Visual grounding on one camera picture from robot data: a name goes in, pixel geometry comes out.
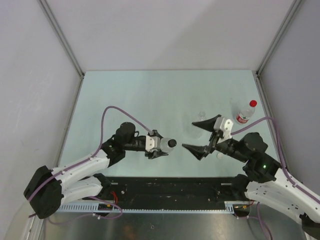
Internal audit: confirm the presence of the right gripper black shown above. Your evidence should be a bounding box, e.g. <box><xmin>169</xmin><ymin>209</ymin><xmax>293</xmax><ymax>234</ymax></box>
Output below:
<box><xmin>181</xmin><ymin>114</ymin><xmax>249</xmax><ymax>163</ymax></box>

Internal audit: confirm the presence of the short clear bottle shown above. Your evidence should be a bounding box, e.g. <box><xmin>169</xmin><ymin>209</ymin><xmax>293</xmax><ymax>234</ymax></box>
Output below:
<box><xmin>160</xmin><ymin>138</ymin><xmax>176</xmax><ymax>153</ymax></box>

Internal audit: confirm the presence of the black bottle cap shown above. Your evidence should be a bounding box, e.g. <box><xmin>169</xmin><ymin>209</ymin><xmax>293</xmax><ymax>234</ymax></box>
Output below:
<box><xmin>167</xmin><ymin>138</ymin><xmax>177</xmax><ymax>148</ymax></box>

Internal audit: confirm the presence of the clear bottle red label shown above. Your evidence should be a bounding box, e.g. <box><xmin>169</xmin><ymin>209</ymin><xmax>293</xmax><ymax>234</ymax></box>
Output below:
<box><xmin>235</xmin><ymin>103</ymin><xmax>256</xmax><ymax>124</ymax></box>

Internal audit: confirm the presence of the red bottle cap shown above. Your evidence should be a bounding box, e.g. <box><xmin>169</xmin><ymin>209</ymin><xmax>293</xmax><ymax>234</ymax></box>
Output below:
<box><xmin>249</xmin><ymin>100</ymin><xmax>258</xmax><ymax>108</ymax></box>

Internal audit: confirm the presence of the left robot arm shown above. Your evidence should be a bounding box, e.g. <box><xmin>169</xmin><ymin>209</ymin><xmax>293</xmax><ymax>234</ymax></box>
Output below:
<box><xmin>23</xmin><ymin>122</ymin><xmax>177</xmax><ymax>219</ymax></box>

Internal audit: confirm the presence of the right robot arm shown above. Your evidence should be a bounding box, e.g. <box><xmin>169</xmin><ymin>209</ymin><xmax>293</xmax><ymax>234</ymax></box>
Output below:
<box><xmin>183</xmin><ymin>115</ymin><xmax>320</xmax><ymax>240</ymax></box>

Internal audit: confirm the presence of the tall clear empty bottle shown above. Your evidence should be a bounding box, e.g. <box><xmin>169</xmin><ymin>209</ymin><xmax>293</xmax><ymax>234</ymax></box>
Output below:
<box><xmin>192</xmin><ymin>110</ymin><xmax>208</xmax><ymax>138</ymax></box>

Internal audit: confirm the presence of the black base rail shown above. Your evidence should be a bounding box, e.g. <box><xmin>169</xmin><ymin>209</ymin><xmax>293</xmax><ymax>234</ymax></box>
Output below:
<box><xmin>97</xmin><ymin>175</ymin><xmax>253</xmax><ymax>207</ymax></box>

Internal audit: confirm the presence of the slotted cable duct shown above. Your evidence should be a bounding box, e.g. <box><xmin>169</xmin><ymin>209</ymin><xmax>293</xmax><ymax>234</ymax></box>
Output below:
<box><xmin>57</xmin><ymin>199</ymin><xmax>249</xmax><ymax>214</ymax></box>

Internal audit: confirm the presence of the right aluminium corner post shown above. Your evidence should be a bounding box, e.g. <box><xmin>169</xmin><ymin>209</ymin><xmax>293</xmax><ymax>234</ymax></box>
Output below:
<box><xmin>254</xmin><ymin>0</ymin><xmax>305</xmax><ymax>76</ymax></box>

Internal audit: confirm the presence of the aluminium corner post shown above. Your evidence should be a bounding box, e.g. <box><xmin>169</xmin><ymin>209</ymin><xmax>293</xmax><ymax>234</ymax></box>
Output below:
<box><xmin>254</xmin><ymin>0</ymin><xmax>305</xmax><ymax>76</ymax></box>
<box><xmin>37</xmin><ymin>0</ymin><xmax>85</xmax><ymax>77</ymax></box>

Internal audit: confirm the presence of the left aluminium corner post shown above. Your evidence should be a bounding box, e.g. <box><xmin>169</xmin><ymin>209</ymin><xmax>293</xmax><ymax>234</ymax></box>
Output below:
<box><xmin>37</xmin><ymin>0</ymin><xmax>85</xmax><ymax>77</ymax></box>

